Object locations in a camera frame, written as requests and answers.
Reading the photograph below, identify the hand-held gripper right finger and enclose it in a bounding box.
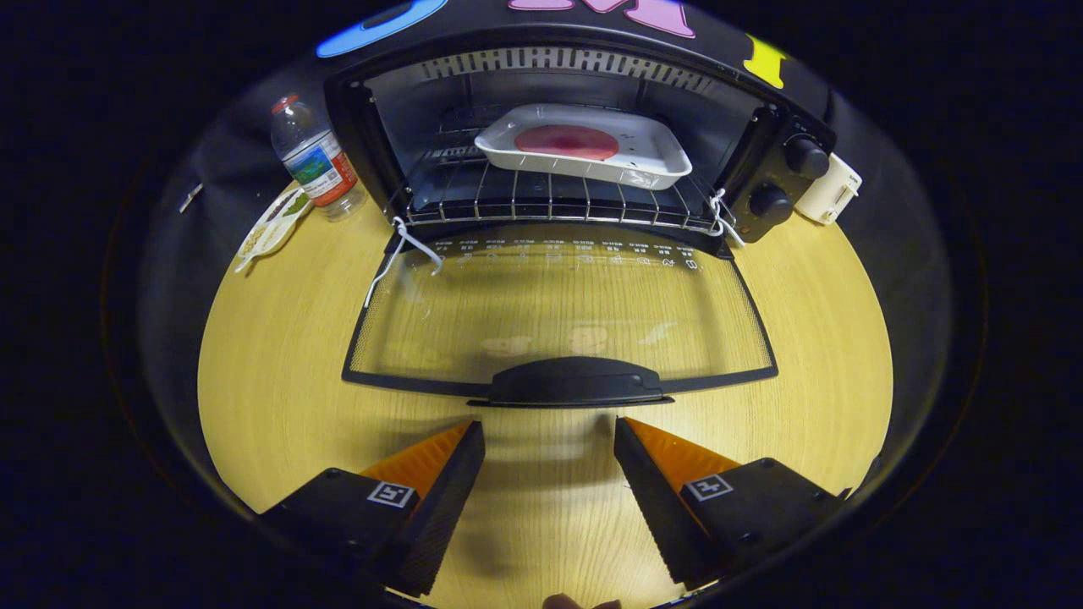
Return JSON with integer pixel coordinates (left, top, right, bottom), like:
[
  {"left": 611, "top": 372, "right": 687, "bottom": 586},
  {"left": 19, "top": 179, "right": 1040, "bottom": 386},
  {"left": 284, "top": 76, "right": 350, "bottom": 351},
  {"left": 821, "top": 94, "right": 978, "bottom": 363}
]
[{"left": 613, "top": 416, "right": 853, "bottom": 592}]

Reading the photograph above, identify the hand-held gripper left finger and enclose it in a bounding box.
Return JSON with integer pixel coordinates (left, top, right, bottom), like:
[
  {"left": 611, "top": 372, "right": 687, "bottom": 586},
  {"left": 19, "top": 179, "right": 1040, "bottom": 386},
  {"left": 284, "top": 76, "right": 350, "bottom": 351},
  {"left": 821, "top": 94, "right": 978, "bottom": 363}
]
[{"left": 256, "top": 420, "right": 487, "bottom": 598}]

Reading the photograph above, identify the black toaster oven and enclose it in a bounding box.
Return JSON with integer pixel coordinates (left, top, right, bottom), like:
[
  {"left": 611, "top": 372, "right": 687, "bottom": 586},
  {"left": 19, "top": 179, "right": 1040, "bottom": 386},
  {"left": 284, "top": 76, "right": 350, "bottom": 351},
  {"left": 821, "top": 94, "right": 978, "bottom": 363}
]
[{"left": 323, "top": 25, "right": 838, "bottom": 409}]

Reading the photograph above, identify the white square plate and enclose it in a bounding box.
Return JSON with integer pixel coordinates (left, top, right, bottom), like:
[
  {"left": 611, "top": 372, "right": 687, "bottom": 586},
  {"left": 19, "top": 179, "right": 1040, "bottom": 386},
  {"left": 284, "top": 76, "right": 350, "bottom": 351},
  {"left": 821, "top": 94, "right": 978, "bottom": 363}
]
[{"left": 474, "top": 103, "right": 693, "bottom": 191}]

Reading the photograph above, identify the pink round meat slice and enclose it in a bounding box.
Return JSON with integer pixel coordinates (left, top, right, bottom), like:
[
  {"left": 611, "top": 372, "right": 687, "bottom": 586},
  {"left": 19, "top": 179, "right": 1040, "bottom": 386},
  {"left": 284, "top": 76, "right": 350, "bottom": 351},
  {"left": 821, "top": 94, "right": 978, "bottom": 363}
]
[{"left": 514, "top": 124, "right": 620, "bottom": 162}]

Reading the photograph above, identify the white bread toaster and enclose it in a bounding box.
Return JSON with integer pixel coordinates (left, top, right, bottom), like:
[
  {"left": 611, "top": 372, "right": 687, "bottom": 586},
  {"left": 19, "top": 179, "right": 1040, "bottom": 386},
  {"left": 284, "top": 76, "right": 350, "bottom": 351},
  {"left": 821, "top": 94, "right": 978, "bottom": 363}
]
[{"left": 794, "top": 152, "right": 864, "bottom": 226}]

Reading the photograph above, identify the white snack packet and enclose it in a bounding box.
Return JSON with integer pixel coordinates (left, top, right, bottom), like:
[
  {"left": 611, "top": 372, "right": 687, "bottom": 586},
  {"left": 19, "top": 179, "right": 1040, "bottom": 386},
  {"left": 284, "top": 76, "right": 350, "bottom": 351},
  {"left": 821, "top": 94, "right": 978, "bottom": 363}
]
[{"left": 234, "top": 187, "right": 315, "bottom": 274}]

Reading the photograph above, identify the clear plastic water bottle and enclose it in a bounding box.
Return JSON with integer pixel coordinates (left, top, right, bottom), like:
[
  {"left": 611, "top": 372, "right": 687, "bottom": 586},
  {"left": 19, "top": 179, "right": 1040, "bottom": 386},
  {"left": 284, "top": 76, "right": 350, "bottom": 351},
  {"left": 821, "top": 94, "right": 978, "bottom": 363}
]
[{"left": 271, "top": 93, "right": 368, "bottom": 222}]

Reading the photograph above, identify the white string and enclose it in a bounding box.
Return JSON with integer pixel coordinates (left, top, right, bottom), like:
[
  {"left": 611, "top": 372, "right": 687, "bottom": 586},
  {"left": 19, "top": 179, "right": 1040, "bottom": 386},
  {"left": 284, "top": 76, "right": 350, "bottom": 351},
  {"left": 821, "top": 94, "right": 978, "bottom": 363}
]
[
  {"left": 708, "top": 188, "right": 746, "bottom": 249},
  {"left": 364, "top": 217, "right": 444, "bottom": 308}
]

